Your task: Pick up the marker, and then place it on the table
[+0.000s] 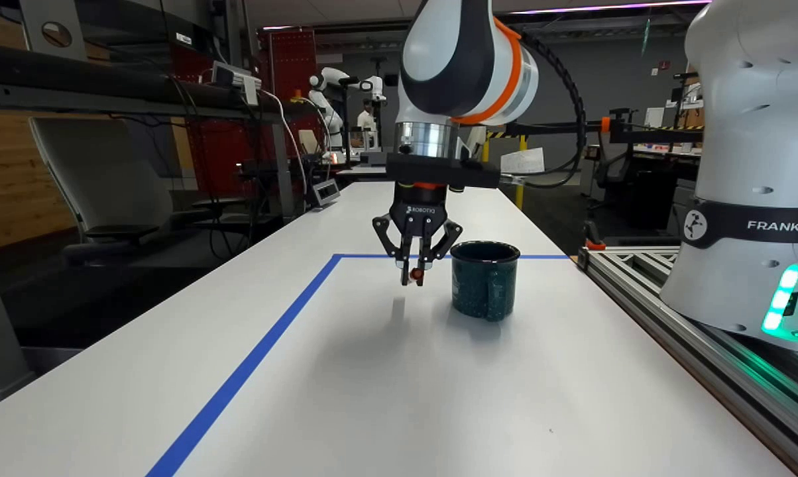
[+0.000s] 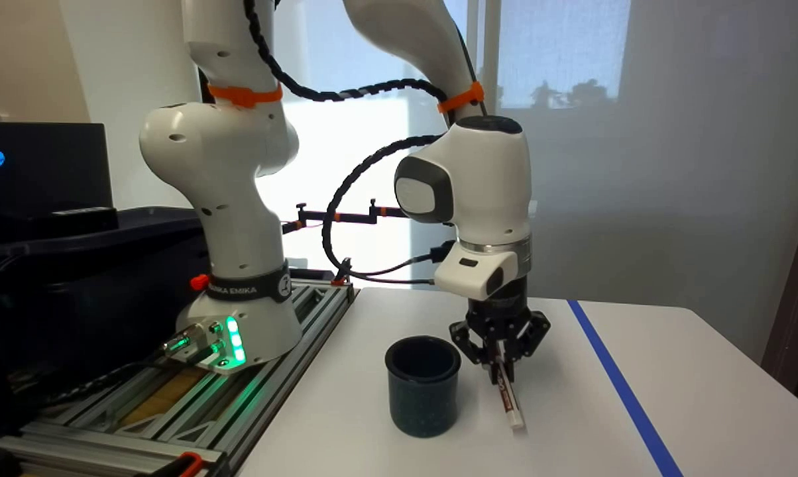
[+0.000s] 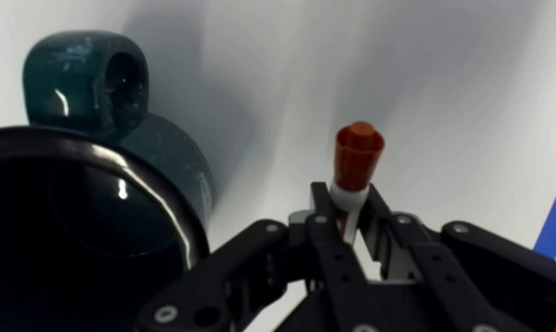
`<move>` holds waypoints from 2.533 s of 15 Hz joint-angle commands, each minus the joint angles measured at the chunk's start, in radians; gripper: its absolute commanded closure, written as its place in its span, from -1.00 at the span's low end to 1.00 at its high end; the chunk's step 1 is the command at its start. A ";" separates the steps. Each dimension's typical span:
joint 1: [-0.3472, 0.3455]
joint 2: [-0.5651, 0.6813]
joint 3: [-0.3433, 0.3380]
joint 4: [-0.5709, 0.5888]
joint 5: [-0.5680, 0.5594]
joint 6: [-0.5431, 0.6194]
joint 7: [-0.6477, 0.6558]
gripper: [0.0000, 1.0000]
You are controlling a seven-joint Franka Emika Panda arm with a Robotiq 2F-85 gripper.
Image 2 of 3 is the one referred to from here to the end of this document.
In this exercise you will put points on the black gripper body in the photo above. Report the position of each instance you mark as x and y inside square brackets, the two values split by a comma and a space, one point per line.
[500, 306]

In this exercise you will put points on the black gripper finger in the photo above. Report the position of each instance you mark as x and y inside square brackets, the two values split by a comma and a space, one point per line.
[468, 339]
[531, 335]

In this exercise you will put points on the white marker with orange cap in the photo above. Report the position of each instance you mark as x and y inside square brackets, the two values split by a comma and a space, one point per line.
[510, 397]

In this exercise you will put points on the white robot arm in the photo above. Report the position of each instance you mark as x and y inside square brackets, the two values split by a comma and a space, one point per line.
[239, 175]

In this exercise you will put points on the dark teal mug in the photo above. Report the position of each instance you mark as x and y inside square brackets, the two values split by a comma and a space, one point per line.
[423, 397]

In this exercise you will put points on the blue tape strip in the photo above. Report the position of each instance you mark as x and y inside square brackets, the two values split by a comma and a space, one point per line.
[625, 380]

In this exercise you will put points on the red emergency button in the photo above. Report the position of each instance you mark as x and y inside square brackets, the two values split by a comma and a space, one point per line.
[199, 282]

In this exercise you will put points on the black equipment cabinet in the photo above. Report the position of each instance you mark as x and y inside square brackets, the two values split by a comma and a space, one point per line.
[88, 293]

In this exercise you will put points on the black computer monitor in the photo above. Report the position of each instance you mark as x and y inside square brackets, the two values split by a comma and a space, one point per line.
[42, 174]

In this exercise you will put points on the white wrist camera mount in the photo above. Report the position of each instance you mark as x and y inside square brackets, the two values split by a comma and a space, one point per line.
[474, 268]

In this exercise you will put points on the black articulated camera stand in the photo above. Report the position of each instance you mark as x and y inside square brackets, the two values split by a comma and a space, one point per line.
[345, 215]

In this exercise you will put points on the aluminium extrusion base frame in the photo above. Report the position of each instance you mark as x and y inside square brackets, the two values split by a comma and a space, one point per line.
[195, 397]

